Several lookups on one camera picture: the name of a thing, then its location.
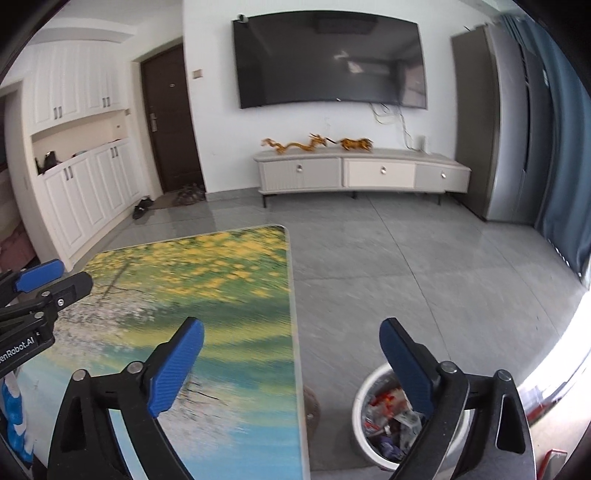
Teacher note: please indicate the black bag in cupboard niche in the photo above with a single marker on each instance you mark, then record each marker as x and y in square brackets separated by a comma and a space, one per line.
[49, 161]

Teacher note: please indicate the dark brown entrance door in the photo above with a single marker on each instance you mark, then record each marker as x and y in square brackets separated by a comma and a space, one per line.
[170, 128]

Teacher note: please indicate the brown shoes at door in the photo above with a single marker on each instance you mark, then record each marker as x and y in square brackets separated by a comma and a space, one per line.
[189, 195]

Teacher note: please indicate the golden dragon figurine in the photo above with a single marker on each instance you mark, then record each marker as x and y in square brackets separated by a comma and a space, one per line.
[314, 142]

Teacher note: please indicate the wall mounted black television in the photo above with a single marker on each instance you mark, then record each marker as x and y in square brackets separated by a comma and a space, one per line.
[327, 55]

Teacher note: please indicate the blue curtain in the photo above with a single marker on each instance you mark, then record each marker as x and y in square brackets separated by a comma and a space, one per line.
[564, 218]

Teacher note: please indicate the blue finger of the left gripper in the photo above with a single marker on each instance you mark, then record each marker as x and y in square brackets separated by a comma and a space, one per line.
[31, 279]

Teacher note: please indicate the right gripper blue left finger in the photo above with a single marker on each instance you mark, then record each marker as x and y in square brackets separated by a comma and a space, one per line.
[170, 363]

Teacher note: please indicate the black shoes by cupboard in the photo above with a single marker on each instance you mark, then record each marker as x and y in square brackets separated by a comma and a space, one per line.
[142, 207]

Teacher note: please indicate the white built-in cupboard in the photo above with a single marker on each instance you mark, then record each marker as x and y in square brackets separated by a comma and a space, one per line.
[74, 106]

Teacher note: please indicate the grey refrigerator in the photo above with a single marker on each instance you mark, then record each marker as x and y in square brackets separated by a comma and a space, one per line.
[504, 125]

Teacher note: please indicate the white round trash bin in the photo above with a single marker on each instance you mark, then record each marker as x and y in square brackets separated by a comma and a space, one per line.
[385, 425]

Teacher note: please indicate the white tv console cabinet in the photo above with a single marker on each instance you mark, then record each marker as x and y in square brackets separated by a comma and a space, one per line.
[338, 170]

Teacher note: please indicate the left blue white gloved hand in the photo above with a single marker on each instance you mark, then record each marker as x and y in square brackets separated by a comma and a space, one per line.
[17, 436]

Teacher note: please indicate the golden tiger figurine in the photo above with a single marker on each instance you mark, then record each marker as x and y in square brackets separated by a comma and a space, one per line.
[356, 144]

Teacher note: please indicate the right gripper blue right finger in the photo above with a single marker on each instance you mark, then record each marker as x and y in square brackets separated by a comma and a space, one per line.
[413, 364]

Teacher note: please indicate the white router on console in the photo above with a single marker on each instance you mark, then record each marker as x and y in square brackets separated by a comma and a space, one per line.
[421, 143]

